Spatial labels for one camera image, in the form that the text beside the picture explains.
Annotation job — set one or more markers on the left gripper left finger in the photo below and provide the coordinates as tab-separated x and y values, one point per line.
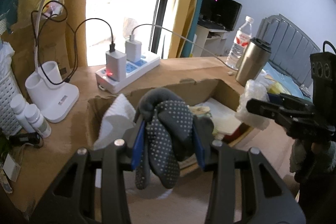
71	196

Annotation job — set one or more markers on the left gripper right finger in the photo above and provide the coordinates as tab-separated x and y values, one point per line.
265	198

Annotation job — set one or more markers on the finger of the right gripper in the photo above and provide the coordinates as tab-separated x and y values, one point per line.
293	120
289	101

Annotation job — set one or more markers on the bubble wrap bundle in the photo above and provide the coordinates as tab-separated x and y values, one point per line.
248	110

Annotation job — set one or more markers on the cartoon tissue pack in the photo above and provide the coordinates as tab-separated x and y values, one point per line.
201	111

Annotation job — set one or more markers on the white paper towel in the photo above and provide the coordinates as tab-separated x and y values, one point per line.
117	119

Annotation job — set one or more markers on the grey dotted sock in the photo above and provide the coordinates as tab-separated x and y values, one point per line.
169	137

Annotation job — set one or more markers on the yellow sponge cloth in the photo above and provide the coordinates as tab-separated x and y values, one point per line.
277	88

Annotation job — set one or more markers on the grey bed headboard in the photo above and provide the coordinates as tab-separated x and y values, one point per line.
291	48

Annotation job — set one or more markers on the steel travel tumbler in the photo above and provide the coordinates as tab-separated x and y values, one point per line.
255	56

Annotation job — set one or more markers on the cardboard box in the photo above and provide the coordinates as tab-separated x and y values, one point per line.
154	137

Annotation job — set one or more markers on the clear water bottle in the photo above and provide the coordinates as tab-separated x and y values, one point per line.
241	40

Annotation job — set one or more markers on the white pill bottle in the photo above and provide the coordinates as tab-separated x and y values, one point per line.
37	121
18	104

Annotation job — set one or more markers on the white perforated basket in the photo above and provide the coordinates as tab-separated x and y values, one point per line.
9	89

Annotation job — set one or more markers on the white desk lamp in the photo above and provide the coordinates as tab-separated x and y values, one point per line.
50	82

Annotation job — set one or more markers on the black monitor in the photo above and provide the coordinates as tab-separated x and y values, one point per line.
219	14

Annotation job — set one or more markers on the white power strip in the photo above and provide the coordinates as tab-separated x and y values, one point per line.
106	80

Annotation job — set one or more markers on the brown cardboard carton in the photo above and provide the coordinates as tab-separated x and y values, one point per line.
56	43

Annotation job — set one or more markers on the white charger with black cable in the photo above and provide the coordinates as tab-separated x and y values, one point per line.
113	57

